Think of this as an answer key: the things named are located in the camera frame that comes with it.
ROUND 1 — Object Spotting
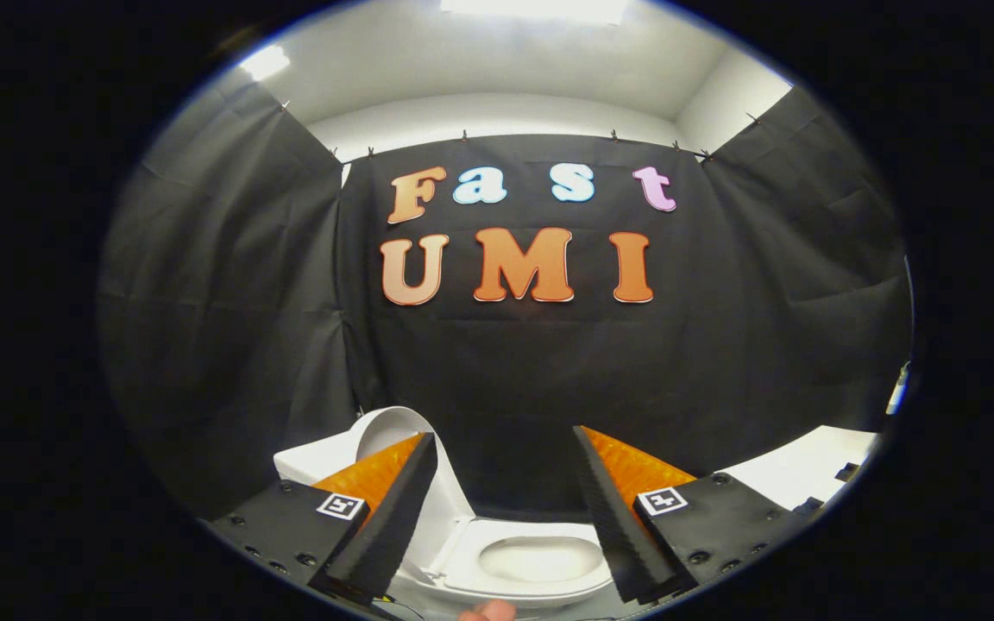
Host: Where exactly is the white drawer cabinet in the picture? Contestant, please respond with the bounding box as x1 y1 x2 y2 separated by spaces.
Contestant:
720 423 881 511

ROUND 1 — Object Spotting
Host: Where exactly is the white toilet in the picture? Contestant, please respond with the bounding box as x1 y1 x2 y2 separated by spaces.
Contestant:
273 405 617 618

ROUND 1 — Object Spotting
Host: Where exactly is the small ceiling light panel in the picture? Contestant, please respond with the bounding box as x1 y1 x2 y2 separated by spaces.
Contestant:
239 44 292 83

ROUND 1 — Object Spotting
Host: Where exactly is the large ceiling light panel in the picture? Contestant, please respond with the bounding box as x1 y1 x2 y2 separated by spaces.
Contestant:
440 0 629 26

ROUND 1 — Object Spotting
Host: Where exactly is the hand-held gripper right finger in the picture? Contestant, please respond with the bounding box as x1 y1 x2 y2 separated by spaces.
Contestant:
569 425 826 605

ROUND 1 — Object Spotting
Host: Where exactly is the black backdrop cloth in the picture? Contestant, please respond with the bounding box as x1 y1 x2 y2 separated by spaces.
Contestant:
98 82 914 522

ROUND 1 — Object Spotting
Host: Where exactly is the white toilet lid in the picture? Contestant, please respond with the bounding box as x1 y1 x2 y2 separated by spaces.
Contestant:
354 405 478 577

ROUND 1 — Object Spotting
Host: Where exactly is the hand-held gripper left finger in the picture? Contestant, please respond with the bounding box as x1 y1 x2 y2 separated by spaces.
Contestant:
204 431 439 605

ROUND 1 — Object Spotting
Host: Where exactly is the small white object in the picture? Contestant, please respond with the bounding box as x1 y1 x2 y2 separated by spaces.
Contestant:
885 361 911 417

